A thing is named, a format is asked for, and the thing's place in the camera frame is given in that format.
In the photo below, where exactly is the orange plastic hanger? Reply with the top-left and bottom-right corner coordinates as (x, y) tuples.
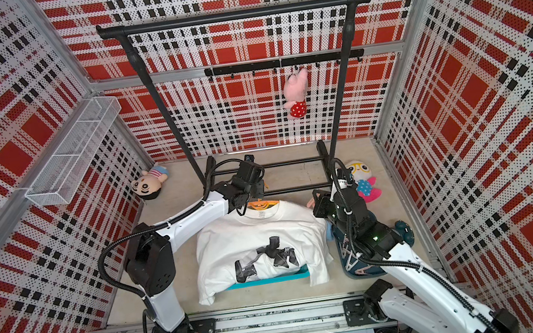
(247, 200), (279, 211)

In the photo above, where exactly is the pink clothespin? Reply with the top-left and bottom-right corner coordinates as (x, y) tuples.
(306, 198), (315, 209)

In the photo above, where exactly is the white printed t-shirt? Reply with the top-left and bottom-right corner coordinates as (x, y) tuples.
(196, 201), (333, 306)

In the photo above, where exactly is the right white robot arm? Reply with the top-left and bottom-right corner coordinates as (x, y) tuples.
(312, 158), (519, 333)

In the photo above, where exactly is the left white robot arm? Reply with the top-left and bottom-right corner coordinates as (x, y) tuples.
(97, 155), (265, 333)

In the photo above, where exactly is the dark teal clothespin bin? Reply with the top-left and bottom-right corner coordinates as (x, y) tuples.
(331, 216), (405, 280)

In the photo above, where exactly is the white owl plush toy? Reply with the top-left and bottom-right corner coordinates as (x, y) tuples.
(346, 160), (382, 203)

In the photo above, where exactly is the black clothes rack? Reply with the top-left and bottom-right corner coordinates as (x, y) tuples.
(96, 0), (371, 197)

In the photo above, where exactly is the teal flat tray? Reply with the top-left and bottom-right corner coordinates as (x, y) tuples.
(227, 266), (310, 291)

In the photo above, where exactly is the black-haired boy doll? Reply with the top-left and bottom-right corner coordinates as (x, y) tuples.
(131, 166), (169, 201)

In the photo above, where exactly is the pink pig plush toy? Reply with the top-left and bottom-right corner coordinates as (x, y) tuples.
(283, 68), (308, 119)

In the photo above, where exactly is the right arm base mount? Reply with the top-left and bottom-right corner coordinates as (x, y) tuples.
(342, 298), (393, 327)

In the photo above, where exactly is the black wall hook rail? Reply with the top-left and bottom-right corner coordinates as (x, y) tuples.
(203, 51), (342, 78)

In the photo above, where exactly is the white wire mesh basket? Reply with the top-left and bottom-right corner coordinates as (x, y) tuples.
(25, 96), (121, 207)

